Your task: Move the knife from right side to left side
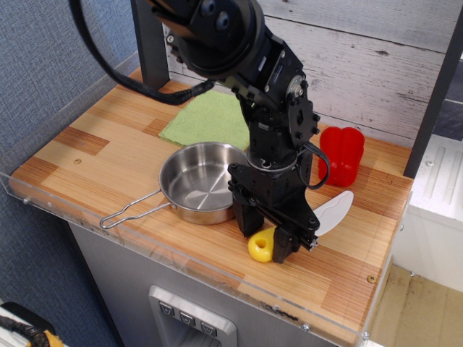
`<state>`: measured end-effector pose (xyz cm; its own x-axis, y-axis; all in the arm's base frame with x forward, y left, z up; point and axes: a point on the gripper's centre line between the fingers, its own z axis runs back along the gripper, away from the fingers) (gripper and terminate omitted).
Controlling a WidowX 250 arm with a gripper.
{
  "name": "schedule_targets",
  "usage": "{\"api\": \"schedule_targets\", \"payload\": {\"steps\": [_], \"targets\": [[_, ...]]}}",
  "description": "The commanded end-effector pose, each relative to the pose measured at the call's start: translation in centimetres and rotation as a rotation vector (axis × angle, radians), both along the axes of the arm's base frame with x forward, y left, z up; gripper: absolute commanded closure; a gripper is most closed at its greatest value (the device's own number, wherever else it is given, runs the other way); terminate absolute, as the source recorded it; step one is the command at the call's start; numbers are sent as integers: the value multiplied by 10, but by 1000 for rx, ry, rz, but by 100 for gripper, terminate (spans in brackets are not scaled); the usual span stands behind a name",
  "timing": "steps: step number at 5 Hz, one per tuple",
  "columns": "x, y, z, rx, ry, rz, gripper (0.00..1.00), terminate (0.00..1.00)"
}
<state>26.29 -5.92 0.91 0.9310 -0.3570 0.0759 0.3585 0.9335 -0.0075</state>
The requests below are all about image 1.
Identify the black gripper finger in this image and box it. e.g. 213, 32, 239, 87
272, 223, 301, 264
232, 191, 264, 238

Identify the clear acrylic table guard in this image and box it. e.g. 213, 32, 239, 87
1, 48, 412, 346

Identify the green folded cloth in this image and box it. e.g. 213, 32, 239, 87
159, 91, 249, 150

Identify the dark upright post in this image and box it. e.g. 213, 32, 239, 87
403, 8, 462, 179
131, 0, 170, 90

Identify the silver dispenser button panel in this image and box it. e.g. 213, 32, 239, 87
148, 285, 238, 346

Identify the steel pan with wire handle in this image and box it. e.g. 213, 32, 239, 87
100, 142, 247, 229

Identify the yellow handled toy knife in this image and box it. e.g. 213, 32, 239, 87
247, 191, 354, 263

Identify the dark right upright post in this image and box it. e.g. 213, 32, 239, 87
403, 8, 462, 179

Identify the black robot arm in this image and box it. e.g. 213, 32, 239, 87
150, 1, 323, 263

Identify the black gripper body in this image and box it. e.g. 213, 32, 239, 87
228, 152, 320, 248

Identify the dark left upright post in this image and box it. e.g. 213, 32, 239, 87
131, 0, 170, 90

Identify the grey toy fridge cabinet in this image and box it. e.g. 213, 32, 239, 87
70, 225, 330, 346

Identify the yellow black object bottom left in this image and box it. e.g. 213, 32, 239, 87
1, 302, 66, 346

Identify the red toy bell pepper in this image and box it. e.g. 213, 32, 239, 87
318, 127, 365, 187

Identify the black corrugated cable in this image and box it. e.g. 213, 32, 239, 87
68, 0, 216, 107

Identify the white toy sink unit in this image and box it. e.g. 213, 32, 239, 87
392, 135, 462, 291

